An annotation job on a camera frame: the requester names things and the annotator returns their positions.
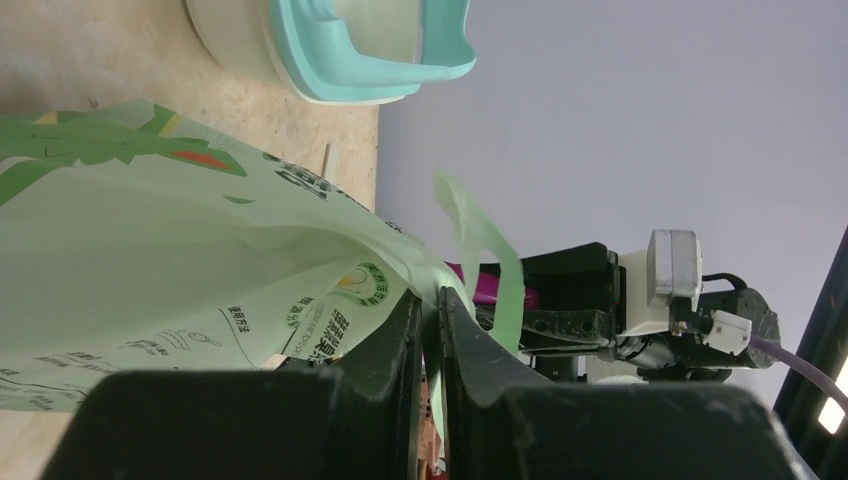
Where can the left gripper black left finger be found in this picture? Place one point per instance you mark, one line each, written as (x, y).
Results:
(354, 419)

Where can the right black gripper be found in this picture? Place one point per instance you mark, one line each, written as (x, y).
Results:
(571, 295)

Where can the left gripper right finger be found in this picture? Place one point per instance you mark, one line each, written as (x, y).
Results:
(502, 420)

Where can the purple plastic scoop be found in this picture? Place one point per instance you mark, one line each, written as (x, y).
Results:
(488, 283)

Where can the white bag clip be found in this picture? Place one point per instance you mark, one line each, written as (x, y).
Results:
(330, 163)

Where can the green litter bag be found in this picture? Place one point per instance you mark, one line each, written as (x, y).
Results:
(135, 238)

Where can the teal litter box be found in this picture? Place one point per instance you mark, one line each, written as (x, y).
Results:
(339, 52)

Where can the ceiling light strip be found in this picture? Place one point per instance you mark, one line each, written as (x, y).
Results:
(831, 416)

